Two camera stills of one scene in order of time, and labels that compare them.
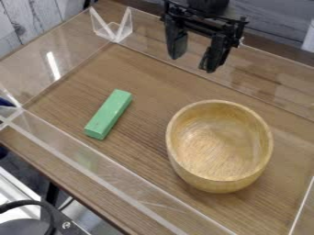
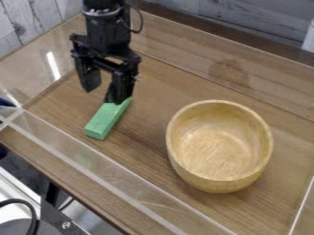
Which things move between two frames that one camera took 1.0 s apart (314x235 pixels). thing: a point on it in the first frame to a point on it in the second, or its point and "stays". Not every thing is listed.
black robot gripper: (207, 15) to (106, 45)
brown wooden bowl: (219, 145) stays
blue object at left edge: (6, 101) stays
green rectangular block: (106, 117) stays
